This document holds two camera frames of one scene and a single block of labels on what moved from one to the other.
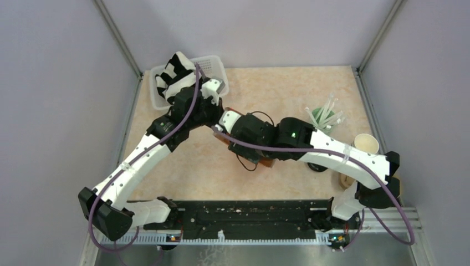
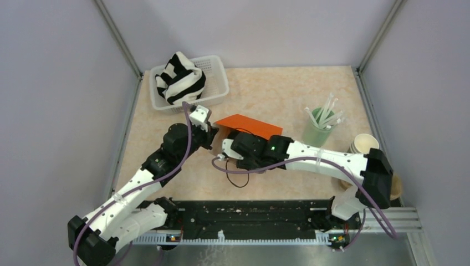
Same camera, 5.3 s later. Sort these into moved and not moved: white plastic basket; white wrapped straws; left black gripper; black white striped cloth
Moved: left black gripper
Not moved: black white striped cloth; white wrapped straws; white plastic basket
